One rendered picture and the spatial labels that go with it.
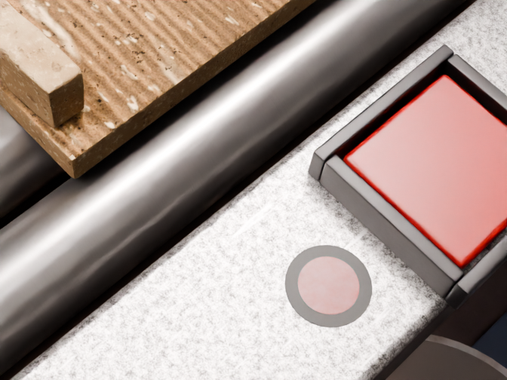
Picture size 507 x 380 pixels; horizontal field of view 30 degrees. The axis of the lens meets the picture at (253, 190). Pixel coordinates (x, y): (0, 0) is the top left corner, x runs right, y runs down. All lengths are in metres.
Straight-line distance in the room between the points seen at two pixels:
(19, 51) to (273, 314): 0.13
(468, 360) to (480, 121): 0.61
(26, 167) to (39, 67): 0.05
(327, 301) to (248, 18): 0.11
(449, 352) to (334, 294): 0.62
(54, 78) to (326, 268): 0.12
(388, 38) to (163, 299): 0.15
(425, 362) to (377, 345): 0.65
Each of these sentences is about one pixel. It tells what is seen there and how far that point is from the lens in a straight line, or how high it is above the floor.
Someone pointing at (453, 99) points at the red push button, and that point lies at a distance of 0.38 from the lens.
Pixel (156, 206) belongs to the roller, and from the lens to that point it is 0.35.
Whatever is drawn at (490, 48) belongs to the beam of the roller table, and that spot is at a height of 0.91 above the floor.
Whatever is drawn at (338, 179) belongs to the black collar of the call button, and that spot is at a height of 0.93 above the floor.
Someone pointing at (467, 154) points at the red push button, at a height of 0.93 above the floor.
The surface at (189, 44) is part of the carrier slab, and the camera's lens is 0.36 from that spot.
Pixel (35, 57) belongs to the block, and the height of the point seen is 0.96.
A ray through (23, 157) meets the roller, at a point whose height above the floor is 0.91.
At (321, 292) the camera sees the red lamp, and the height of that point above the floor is 0.92.
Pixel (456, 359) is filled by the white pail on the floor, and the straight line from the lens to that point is 0.97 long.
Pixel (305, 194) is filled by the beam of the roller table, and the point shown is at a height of 0.91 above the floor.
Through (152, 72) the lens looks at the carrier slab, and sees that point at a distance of 0.36.
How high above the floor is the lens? 1.23
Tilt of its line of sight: 62 degrees down
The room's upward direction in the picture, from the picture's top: 11 degrees clockwise
